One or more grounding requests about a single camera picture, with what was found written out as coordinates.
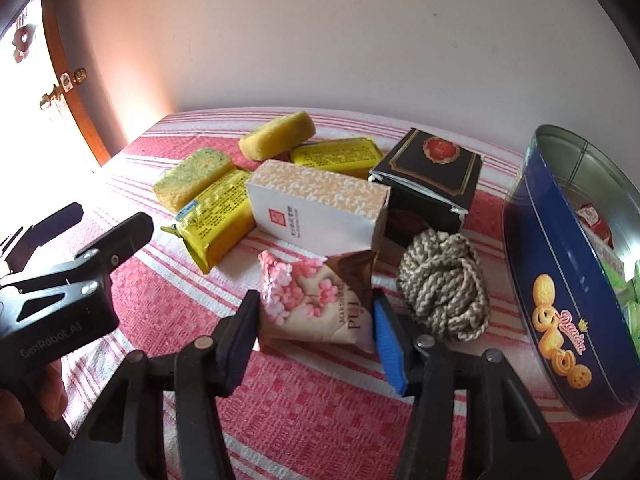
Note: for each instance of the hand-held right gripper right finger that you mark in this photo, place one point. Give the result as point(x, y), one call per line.
point(390, 345)

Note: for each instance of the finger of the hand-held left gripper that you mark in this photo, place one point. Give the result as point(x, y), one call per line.
point(50, 225)
point(125, 240)

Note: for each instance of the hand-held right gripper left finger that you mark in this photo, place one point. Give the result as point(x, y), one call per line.
point(240, 345)

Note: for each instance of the pink flower snack packet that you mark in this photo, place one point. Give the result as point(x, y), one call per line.
point(305, 305)

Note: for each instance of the yellow-green sponge block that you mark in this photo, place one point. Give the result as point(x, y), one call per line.
point(192, 180)

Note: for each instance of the yellow foil packet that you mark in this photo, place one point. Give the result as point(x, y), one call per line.
point(335, 157)
point(217, 217)

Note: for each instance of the blue round cookie tin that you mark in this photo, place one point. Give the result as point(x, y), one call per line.
point(555, 270)

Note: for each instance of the black box with red emblem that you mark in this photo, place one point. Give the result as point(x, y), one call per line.
point(430, 165)

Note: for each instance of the yellow sponge block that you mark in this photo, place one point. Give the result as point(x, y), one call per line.
point(277, 135)

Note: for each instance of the red white striped cloth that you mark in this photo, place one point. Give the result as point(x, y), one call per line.
point(310, 410)

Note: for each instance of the brown wooden door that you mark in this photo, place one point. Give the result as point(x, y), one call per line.
point(75, 110)

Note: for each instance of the white patterned box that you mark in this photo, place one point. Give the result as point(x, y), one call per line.
point(320, 205)

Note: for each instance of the pink flower door ornament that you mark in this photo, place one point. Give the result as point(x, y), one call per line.
point(23, 42)

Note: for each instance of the red snack packet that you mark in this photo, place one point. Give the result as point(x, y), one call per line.
point(595, 222)

